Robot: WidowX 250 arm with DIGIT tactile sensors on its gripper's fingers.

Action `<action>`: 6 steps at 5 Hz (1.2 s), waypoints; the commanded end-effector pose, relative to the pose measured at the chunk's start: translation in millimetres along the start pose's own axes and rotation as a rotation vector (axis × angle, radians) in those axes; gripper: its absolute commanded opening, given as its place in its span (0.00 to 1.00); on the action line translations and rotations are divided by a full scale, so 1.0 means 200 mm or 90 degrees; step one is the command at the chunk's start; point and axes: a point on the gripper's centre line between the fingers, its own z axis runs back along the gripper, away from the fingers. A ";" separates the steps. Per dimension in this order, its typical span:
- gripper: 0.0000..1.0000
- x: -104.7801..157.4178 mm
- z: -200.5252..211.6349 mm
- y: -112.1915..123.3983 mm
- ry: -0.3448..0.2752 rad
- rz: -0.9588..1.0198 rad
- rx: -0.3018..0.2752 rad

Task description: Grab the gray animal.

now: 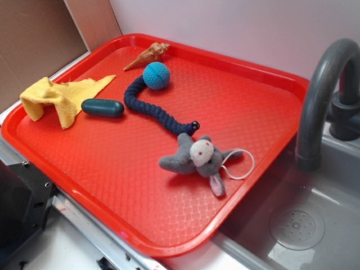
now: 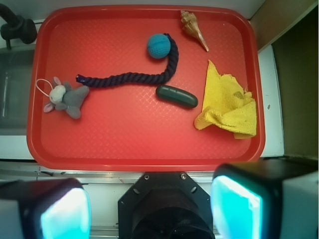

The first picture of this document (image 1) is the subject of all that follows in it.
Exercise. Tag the brown cardboard panel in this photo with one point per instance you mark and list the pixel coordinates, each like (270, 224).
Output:
(39, 38)

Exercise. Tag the yellow cloth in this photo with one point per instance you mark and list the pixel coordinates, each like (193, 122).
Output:
(65, 97)

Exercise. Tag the dark green capsule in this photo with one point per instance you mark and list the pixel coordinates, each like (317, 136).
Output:
(103, 107)

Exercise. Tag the blue rubber ball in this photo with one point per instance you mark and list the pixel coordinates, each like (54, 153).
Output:
(156, 76)

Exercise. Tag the red plastic tray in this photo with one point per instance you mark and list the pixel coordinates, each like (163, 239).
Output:
(110, 165)

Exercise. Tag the gray plastic sink basin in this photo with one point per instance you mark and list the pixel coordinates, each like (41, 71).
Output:
(299, 220)

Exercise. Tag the tan spiral seashell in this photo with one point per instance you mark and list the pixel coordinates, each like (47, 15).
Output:
(152, 54)

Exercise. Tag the gray toy faucet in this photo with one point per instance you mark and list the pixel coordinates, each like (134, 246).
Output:
(332, 96)

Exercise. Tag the gray plush animal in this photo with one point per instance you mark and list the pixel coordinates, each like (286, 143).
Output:
(204, 158)

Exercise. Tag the black metal mount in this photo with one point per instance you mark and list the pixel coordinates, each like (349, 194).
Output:
(26, 196)

